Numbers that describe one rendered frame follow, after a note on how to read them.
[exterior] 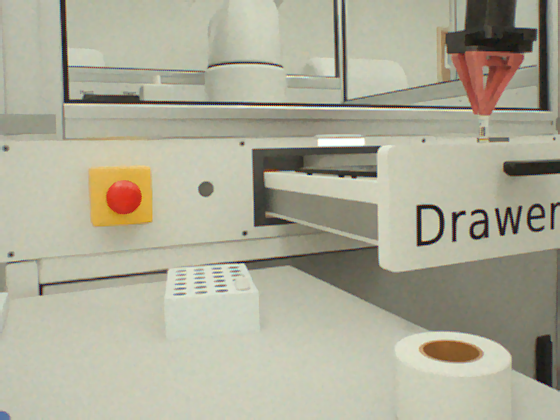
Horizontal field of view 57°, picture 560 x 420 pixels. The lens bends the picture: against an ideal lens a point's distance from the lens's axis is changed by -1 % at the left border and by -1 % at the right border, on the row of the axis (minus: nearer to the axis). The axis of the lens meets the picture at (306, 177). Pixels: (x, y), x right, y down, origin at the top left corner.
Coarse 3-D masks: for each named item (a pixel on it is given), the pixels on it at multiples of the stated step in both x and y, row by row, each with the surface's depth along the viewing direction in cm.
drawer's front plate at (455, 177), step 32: (384, 160) 45; (416, 160) 46; (448, 160) 47; (480, 160) 49; (512, 160) 51; (384, 192) 45; (416, 192) 46; (448, 192) 47; (480, 192) 49; (512, 192) 51; (544, 192) 53; (384, 224) 45; (448, 224) 48; (480, 224) 49; (544, 224) 53; (384, 256) 46; (416, 256) 46; (448, 256) 48; (480, 256) 49
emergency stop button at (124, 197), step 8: (120, 184) 60; (128, 184) 61; (112, 192) 60; (120, 192) 60; (128, 192) 61; (136, 192) 61; (112, 200) 60; (120, 200) 60; (128, 200) 61; (136, 200) 61; (112, 208) 60; (120, 208) 60; (128, 208) 61; (136, 208) 62
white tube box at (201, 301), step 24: (240, 264) 59; (168, 288) 49; (192, 288) 49; (216, 288) 49; (168, 312) 46; (192, 312) 46; (216, 312) 47; (240, 312) 47; (168, 336) 46; (192, 336) 46
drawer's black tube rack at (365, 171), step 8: (296, 168) 75; (304, 168) 74; (312, 168) 73; (320, 168) 72; (328, 168) 72; (336, 168) 71; (344, 168) 71; (352, 168) 69; (360, 168) 70; (368, 168) 68; (376, 168) 68; (352, 176) 78; (368, 176) 58
